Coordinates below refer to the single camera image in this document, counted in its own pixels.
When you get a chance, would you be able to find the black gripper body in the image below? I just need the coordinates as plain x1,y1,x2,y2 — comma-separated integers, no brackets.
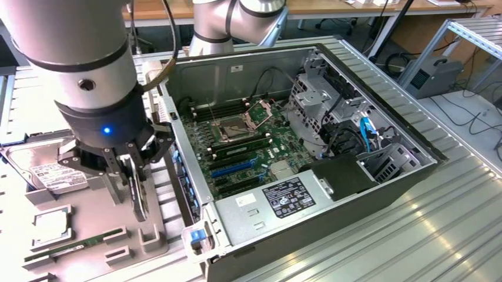
54,88,156,147

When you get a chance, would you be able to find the black graphics card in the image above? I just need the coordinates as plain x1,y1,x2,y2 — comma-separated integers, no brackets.
117,152,153,224

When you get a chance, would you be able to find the silver hard disk drive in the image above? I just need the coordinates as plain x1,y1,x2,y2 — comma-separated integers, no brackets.
0,132,91,194

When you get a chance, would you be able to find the black RAM slot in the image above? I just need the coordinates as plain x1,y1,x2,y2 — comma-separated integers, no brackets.
193,108,247,123
191,101,244,116

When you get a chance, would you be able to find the CPU socket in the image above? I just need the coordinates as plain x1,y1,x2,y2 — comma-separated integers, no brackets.
217,117,252,142

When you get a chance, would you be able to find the black expansion slot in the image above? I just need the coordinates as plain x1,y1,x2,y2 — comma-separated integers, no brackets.
208,155,252,172

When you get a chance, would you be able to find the open grey PC case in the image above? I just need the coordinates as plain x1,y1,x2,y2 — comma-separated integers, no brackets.
140,42,450,282

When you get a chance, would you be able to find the grey parts rack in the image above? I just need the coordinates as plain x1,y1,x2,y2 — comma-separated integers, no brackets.
17,158,172,282

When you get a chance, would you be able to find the silver CPU chip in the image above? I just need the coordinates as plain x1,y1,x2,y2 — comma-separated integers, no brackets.
33,210,69,244

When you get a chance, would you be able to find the metal socket cover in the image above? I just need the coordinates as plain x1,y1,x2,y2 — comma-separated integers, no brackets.
243,99,275,130

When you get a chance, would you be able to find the green RAM stick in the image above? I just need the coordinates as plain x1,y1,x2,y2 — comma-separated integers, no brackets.
24,228,123,263

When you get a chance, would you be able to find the green motherboard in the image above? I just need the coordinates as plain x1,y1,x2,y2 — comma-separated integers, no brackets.
177,98,315,199

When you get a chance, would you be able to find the silver chipset heatsink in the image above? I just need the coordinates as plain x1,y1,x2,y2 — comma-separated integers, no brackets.
269,161,295,180

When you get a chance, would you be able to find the grey power supply unit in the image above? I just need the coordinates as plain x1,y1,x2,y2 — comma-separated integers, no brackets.
213,170,338,247

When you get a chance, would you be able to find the black power supply label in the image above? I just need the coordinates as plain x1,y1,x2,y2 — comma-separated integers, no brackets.
261,177,315,220

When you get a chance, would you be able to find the tall metal drive cage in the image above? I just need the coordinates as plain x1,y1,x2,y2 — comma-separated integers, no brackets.
288,49,378,159

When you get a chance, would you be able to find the long wooden desk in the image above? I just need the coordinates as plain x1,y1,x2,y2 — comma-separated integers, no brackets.
123,0,196,29

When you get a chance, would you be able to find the black plastic air shroud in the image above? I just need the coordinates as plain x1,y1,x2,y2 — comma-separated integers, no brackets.
299,154,379,202

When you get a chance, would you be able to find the black office chair base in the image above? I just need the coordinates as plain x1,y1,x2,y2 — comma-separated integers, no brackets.
296,16,358,31

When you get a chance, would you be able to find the small metal disk bay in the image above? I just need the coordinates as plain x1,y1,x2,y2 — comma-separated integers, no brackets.
355,140,438,184

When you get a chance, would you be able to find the wooden desk with white leg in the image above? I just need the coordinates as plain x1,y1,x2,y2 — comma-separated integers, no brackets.
288,0,495,59

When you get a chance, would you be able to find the black slanted stand pole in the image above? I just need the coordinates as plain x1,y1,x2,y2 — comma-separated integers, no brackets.
368,0,415,60

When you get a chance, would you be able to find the grey equipment box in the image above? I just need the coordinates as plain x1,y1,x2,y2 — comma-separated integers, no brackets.
399,57,466,99

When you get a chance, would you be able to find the blue plastic disk bracket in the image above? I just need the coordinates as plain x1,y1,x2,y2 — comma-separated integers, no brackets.
0,132,28,147

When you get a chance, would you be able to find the black looped wire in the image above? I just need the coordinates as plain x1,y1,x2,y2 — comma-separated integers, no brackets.
252,67,293,98

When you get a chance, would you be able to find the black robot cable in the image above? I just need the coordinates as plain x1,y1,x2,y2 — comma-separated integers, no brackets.
141,0,177,94

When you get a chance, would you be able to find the black wire bundle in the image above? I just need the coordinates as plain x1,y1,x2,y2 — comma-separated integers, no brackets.
319,120,362,156

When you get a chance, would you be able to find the blue flat data wire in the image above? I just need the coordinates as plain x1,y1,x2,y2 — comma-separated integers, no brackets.
358,116,379,153

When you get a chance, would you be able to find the thin black table cable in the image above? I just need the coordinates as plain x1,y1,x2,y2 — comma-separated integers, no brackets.
428,88,502,136

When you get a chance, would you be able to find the aluminium profile frame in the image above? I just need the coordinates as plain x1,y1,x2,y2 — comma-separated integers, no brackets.
407,17,502,95

